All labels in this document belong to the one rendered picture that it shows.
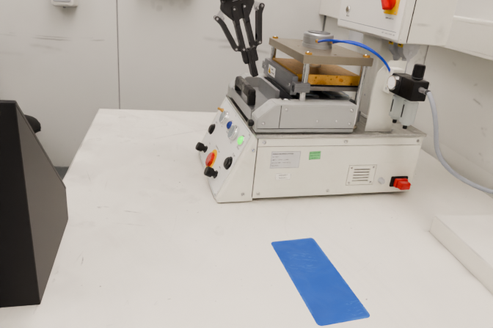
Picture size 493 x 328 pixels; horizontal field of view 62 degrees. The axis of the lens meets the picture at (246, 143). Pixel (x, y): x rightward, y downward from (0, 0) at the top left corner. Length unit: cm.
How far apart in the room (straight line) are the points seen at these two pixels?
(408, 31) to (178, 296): 76
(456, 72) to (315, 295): 97
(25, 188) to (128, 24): 188
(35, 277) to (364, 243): 64
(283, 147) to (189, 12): 158
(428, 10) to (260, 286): 71
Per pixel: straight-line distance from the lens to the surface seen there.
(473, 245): 98
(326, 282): 81
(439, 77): 158
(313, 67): 110
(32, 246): 70
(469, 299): 90
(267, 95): 109
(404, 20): 103
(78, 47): 251
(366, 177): 111
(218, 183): 102
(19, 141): 62
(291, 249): 87
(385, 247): 95
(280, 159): 98
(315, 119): 98
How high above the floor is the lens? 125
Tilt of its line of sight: 22 degrees down
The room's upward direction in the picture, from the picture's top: 5 degrees clockwise
